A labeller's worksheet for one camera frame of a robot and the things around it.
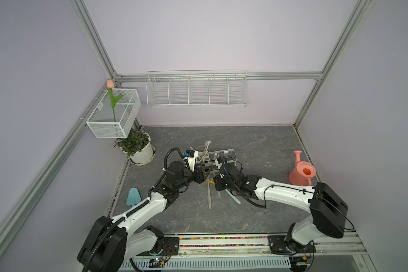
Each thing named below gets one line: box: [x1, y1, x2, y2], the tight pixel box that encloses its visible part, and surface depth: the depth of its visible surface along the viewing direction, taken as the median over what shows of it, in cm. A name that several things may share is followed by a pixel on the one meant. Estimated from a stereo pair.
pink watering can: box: [288, 150, 317, 187], surface depth 87 cm
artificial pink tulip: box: [107, 78, 123, 123], surface depth 87 cm
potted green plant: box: [113, 125, 156, 167], surface depth 92 cm
